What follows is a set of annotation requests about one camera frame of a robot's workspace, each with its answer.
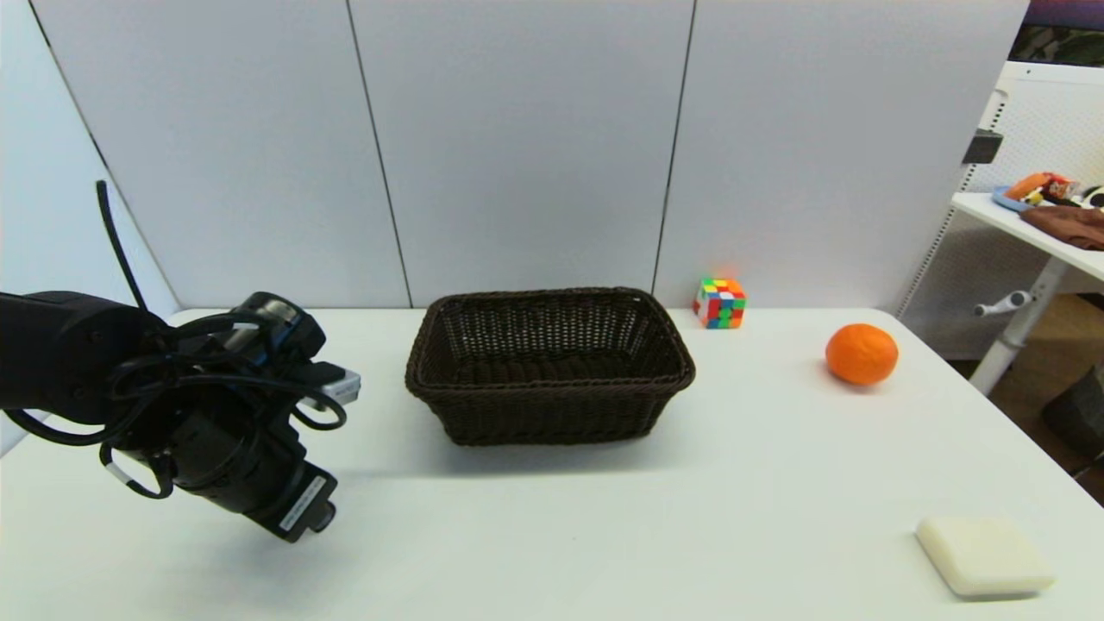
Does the dark brown wicker basket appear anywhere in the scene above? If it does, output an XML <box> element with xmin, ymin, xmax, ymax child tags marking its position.
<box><xmin>405</xmin><ymin>287</ymin><xmax>697</xmax><ymax>447</ymax></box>

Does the multicoloured puzzle cube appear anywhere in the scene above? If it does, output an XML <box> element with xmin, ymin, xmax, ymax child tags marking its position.
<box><xmin>692</xmin><ymin>277</ymin><xmax>748</xmax><ymax>330</ymax></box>

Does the orange fruit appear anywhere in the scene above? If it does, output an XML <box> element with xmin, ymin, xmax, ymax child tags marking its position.
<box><xmin>825</xmin><ymin>323</ymin><xmax>900</xmax><ymax>386</ymax></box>

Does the white square soap bar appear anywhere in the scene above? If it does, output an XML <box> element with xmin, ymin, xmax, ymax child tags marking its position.
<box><xmin>915</xmin><ymin>516</ymin><xmax>1057</xmax><ymax>599</ymax></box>

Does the small black box on pegboard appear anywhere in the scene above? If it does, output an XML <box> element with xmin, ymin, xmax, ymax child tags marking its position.
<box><xmin>961</xmin><ymin>129</ymin><xmax>1005</xmax><ymax>166</ymax></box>

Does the white side table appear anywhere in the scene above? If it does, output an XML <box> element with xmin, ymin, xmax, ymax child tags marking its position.
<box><xmin>951</xmin><ymin>191</ymin><xmax>1104</xmax><ymax>398</ymax></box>

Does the brown cloth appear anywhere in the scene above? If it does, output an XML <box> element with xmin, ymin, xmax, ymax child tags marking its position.
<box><xmin>1019</xmin><ymin>204</ymin><xmax>1104</xmax><ymax>252</ymax></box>

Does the white pegboard panel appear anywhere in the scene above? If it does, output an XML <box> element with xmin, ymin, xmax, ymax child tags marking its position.
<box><xmin>895</xmin><ymin>60</ymin><xmax>1104</xmax><ymax>363</ymax></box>

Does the dark screen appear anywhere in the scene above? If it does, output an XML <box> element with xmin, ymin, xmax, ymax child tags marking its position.
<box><xmin>1007</xmin><ymin>0</ymin><xmax>1104</xmax><ymax>69</ymax></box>

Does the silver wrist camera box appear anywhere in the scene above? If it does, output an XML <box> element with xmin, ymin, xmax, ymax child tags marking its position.
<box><xmin>298</xmin><ymin>366</ymin><xmax>362</xmax><ymax>407</ymax></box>

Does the white table crank handle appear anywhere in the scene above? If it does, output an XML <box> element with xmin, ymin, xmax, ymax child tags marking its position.
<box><xmin>974</xmin><ymin>291</ymin><xmax>1033</xmax><ymax>319</ymax></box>

